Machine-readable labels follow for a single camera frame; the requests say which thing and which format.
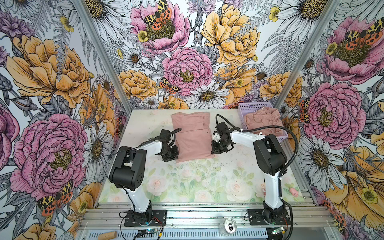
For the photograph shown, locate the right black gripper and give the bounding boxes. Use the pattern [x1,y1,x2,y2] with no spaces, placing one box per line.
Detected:
[210,137,232,155]

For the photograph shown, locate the pink t-shirt with print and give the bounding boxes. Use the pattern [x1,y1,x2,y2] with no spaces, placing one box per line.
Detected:
[171,112,214,163]

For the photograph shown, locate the pink shorts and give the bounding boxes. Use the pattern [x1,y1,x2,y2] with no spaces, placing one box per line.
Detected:
[244,107,286,137]

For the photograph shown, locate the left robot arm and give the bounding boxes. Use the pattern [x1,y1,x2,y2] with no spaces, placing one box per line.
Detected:
[108,128,182,227]

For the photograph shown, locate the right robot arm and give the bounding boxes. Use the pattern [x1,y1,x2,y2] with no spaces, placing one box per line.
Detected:
[212,122,288,225]

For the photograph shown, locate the green circuit board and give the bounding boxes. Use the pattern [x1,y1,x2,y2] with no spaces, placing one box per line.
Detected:
[136,228,163,238]

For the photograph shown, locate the wooden cork block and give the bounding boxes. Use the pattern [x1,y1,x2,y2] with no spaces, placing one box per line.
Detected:
[98,231,118,240]

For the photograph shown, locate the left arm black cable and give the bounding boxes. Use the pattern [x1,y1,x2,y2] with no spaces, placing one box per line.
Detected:
[103,127,183,211]

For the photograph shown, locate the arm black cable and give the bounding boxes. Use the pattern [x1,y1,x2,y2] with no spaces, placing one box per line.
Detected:
[103,127,183,211]
[215,113,300,240]

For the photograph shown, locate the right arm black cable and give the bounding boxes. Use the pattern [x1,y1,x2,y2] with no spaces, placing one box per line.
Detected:
[215,113,300,240]

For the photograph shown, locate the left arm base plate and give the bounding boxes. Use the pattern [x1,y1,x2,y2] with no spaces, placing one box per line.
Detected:
[124,210,168,227]

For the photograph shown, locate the aluminium front rail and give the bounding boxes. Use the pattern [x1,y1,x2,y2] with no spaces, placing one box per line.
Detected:
[79,203,334,230]

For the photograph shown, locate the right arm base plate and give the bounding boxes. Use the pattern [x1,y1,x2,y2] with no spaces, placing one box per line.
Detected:
[247,209,291,226]

